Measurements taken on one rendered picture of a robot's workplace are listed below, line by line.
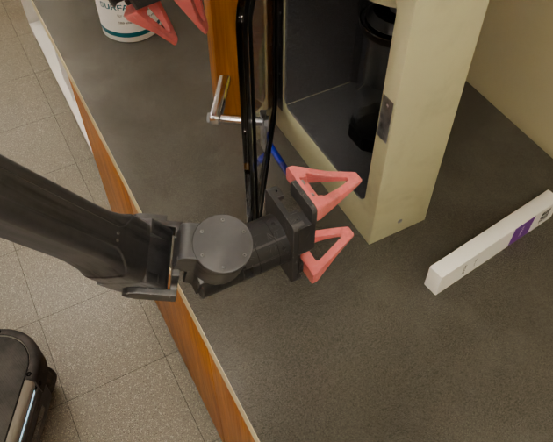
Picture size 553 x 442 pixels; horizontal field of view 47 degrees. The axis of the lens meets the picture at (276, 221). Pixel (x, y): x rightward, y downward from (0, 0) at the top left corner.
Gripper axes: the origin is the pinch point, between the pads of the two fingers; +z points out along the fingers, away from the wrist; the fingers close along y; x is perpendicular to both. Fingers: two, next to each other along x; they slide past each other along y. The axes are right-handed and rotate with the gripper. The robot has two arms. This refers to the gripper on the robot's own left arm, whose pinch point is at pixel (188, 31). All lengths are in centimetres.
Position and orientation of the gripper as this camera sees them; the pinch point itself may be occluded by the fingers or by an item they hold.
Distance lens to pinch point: 83.7
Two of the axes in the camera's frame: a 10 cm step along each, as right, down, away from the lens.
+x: -0.9, 7.8, -6.2
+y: -9.0, 2.0, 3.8
